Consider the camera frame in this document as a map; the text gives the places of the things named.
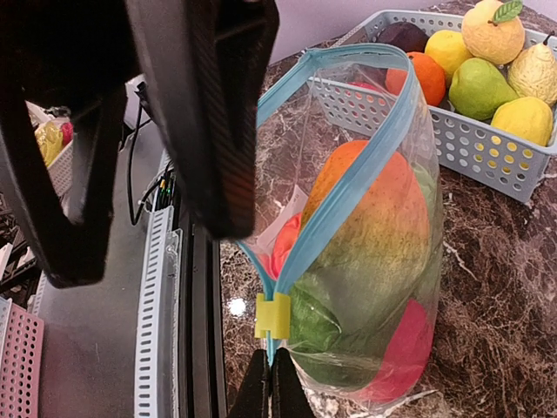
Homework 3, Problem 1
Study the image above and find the green apple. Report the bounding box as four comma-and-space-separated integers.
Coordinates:
448, 57, 518, 120

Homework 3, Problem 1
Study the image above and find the clear zip top bag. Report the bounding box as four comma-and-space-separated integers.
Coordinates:
240, 44, 443, 412

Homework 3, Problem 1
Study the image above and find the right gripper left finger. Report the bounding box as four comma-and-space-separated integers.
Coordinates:
227, 349, 271, 418

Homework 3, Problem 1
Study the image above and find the red apple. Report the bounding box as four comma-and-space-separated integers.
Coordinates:
360, 300, 434, 404
259, 212, 302, 280

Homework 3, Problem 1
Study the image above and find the blue plastic basket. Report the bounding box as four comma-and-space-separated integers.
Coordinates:
313, 10, 556, 203

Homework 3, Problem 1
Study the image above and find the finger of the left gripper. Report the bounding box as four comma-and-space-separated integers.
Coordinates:
130, 1, 279, 239

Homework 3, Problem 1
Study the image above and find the yellow lemon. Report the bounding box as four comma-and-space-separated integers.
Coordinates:
491, 97, 554, 146

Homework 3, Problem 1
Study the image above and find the pale yellow pear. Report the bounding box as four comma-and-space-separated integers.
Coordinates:
507, 30, 556, 107

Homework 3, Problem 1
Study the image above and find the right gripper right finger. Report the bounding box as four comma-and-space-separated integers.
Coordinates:
271, 347, 314, 418

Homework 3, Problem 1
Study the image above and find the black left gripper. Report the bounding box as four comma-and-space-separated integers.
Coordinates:
1, 1, 141, 288

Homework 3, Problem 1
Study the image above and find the pastel perforated baskets stack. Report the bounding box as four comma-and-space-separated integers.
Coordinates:
0, 299, 44, 418

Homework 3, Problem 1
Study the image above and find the black front rail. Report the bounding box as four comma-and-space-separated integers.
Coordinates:
177, 208, 227, 418

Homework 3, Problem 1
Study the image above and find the orange fruit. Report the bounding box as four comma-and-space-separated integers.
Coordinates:
386, 51, 446, 106

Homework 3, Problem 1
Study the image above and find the white slotted cable duct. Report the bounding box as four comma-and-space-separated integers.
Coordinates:
132, 147, 184, 418

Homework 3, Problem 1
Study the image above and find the orange yellow mango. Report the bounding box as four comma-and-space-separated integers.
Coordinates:
296, 152, 430, 333

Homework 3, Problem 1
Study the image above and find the dark purple eggplant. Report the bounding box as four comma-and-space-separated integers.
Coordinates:
377, 22, 429, 52

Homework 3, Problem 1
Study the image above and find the white basket with yellow toy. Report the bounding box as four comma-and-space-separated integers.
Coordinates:
26, 102, 74, 197

